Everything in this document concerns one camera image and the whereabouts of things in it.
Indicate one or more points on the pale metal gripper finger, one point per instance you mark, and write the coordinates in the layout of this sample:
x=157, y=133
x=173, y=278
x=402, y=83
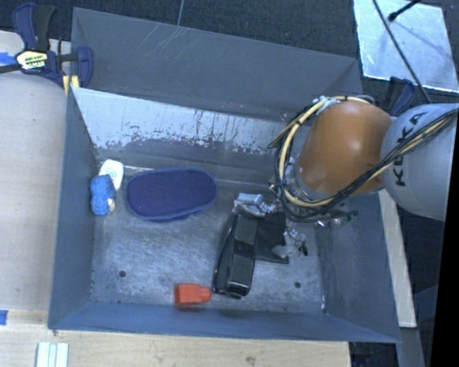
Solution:
x=251, y=210
x=249, y=199

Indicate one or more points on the clear plastic piece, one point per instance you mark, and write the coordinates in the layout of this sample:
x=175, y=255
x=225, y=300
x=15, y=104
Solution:
x=288, y=245

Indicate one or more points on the red-orange plastic block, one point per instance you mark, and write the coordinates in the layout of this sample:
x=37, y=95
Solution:
x=190, y=294

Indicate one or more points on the grey metal bin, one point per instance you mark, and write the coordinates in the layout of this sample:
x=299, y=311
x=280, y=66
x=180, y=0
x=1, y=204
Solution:
x=155, y=260

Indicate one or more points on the blue toy figure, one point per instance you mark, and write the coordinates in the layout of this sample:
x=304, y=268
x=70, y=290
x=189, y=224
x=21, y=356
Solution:
x=101, y=197

